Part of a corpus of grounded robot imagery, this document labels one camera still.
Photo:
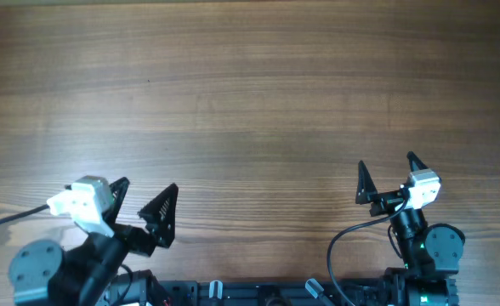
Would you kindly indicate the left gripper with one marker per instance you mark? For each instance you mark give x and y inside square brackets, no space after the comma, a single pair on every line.
[161,231]

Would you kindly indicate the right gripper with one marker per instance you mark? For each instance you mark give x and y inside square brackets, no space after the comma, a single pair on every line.
[389,201]

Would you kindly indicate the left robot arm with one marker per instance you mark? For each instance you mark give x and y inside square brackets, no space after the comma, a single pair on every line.
[44,273]

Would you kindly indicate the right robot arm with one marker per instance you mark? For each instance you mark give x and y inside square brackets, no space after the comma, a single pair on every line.
[430,253]

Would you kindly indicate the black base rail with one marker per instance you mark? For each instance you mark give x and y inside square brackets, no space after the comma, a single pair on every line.
[364,292]

